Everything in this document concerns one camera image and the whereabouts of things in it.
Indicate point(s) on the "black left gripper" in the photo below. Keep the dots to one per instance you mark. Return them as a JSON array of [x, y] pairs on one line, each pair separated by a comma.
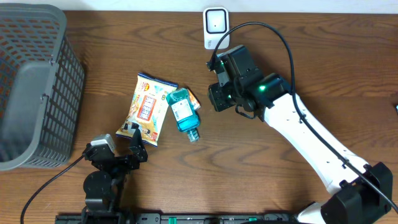
[[138, 148]]

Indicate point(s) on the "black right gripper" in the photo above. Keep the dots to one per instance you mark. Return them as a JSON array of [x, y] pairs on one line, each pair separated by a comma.
[[219, 103]]

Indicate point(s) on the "yellow snack chip bag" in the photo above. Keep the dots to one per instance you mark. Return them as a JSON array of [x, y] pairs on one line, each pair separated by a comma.
[[148, 109]]

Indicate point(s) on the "small orange snack packet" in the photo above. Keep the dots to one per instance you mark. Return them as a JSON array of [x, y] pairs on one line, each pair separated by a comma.
[[196, 104]]

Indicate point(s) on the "teal mouthwash bottle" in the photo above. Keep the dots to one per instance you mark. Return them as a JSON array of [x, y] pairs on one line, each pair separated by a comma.
[[184, 113]]

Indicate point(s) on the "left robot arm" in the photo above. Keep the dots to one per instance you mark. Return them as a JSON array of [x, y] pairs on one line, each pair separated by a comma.
[[104, 187]]

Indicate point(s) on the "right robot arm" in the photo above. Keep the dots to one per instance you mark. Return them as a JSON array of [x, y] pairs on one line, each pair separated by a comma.
[[360, 193]]

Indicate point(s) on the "white barcode scanner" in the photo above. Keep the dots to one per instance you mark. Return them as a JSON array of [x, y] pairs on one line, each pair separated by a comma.
[[215, 25]]

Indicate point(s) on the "grey plastic mesh basket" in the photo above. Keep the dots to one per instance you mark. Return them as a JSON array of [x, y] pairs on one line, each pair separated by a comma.
[[42, 83]]

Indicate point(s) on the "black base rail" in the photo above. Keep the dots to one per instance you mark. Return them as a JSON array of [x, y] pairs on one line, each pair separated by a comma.
[[156, 218]]

